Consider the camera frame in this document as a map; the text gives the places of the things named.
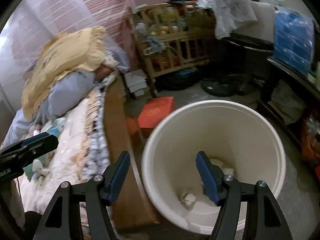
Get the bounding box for white trash bucket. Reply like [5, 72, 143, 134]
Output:
[142, 100, 286, 235]

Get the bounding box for pink embroidered bedspread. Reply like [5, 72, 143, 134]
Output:
[18, 96, 89, 214]

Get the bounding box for brown white fleece blanket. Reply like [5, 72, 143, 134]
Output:
[82, 72, 118, 181]

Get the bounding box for grey blue quilt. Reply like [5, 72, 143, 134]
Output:
[2, 69, 101, 148]

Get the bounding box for yellow ruffled pillow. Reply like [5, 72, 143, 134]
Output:
[21, 26, 106, 121]

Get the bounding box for black fan base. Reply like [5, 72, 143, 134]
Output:
[201, 80, 239, 98]

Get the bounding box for red gift box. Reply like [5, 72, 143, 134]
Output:
[138, 96, 175, 138]

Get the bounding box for wooden baby crib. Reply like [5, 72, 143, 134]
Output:
[127, 2, 216, 97]

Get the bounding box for white plastic bag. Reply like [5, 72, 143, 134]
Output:
[197, 0, 258, 40]

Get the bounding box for wooden bed frame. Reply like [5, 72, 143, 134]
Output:
[103, 76, 161, 231]

